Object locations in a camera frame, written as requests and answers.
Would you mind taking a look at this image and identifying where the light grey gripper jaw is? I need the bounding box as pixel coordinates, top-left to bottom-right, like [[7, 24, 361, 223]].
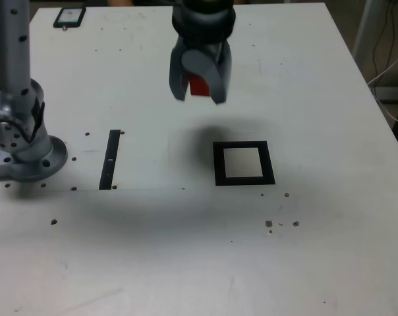
[[181, 43, 233, 105]]

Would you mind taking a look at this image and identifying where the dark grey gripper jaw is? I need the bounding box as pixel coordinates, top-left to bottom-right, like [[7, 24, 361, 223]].
[[168, 42, 190, 102]]

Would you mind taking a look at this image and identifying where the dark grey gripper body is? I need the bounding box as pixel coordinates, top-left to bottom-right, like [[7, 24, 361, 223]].
[[177, 36, 232, 54]]

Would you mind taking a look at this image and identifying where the red cube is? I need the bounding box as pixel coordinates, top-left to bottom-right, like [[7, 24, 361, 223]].
[[188, 72, 212, 98]]

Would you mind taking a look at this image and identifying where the black tape square outline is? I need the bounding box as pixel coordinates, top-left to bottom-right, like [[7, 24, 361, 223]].
[[212, 140, 276, 186]]

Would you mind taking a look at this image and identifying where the black tape strip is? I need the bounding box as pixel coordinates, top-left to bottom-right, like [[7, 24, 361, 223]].
[[98, 129, 122, 191]]

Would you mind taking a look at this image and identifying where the black smartphone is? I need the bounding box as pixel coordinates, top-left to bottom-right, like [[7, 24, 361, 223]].
[[52, 7, 87, 30]]

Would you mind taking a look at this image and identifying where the white metal frame post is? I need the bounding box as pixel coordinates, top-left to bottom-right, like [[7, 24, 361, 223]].
[[352, 0, 389, 78]]

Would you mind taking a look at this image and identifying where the white cable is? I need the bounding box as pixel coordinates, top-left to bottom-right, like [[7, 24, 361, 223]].
[[366, 45, 398, 125]]

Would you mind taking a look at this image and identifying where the black cable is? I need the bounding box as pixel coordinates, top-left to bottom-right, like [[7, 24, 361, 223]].
[[372, 0, 398, 80]]

